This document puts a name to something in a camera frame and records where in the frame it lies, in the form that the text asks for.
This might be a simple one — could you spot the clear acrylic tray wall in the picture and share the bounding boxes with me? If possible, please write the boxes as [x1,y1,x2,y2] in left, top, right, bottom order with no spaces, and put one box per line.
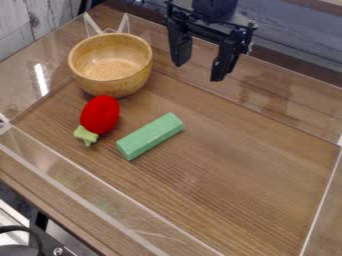
[0,10,342,256]

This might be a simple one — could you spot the black cable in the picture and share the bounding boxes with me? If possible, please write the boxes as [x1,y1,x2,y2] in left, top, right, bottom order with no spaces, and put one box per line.
[0,225,45,256]

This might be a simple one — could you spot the red plush strawberry toy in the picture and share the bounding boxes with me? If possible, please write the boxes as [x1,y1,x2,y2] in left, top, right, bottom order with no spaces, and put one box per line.
[73,95,120,147]

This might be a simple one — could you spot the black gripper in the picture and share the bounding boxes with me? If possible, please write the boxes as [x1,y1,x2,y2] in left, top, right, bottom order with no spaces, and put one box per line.
[164,0,258,82]

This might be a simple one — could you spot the green rectangular block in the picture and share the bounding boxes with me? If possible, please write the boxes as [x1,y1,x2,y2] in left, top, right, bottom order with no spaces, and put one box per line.
[116,112,184,161]

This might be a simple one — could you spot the wooden bowl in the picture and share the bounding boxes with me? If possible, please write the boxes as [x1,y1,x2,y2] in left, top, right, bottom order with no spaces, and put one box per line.
[68,33,152,98]

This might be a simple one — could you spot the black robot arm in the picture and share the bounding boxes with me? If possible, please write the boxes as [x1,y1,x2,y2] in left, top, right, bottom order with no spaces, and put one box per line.
[164,0,258,82]

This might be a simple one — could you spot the black metal table bracket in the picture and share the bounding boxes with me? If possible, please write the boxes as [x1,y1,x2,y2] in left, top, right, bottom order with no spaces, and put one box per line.
[29,210,76,256]

